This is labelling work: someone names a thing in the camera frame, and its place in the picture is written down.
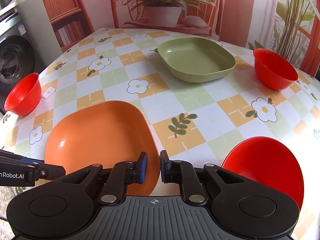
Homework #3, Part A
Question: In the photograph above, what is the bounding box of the orange square plate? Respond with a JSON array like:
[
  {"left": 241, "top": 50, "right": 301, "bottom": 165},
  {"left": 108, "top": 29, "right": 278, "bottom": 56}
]
[{"left": 44, "top": 100, "right": 159, "bottom": 196}]

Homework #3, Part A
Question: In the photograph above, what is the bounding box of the red bowl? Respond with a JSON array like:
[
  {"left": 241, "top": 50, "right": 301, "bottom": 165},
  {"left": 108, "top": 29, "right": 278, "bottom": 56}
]
[
  {"left": 222, "top": 137, "right": 304, "bottom": 209},
  {"left": 253, "top": 48, "right": 298, "bottom": 90}
]

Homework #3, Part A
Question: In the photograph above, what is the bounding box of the red bowl edge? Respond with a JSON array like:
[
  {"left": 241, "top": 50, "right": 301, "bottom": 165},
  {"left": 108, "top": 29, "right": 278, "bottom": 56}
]
[{"left": 4, "top": 73, "right": 42, "bottom": 116}]

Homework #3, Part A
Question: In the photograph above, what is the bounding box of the green square plate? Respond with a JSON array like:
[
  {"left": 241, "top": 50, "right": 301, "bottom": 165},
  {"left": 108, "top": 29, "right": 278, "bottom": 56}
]
[{"left": 156, "top": 37, "right": 236, "bottom": 83}]

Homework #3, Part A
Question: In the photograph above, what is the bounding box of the floral checkered tablecloth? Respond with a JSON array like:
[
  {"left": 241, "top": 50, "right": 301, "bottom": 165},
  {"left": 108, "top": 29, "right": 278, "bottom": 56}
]
[{"left": 1, "top": 29, "right": 319, "bottom": 239}]

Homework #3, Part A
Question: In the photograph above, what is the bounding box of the washing machine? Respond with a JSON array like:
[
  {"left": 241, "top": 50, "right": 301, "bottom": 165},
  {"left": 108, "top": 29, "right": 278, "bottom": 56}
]
[{"left": 0, "top": 2, "right": 45, "bottom": 114}]

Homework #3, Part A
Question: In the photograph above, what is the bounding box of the printed room backdrop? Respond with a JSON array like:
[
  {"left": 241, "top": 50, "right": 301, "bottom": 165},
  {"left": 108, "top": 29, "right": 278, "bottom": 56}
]
[{"left": 42, "top": 0, "right": 319, "bottom": 76}]

